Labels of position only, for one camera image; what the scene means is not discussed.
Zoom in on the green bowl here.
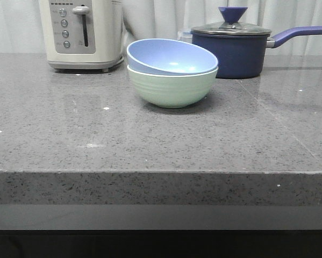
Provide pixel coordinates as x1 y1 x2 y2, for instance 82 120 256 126
127 66 218 108

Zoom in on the clear plastic container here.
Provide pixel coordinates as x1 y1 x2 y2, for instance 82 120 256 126
177 28 192 44

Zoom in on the blue bowl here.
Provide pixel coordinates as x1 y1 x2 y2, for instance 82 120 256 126
126 38 219 75

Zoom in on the white curtain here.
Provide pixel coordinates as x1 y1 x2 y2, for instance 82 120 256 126
0 1 322 53

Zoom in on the cream white toaster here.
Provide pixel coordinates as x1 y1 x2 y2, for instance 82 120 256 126
39 0 124 70

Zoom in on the glass pot lid blue knob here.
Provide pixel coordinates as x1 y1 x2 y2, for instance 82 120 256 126
191 6 271 36

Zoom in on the dark blue saucepan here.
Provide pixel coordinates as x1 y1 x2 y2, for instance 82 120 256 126
192 26 322 79

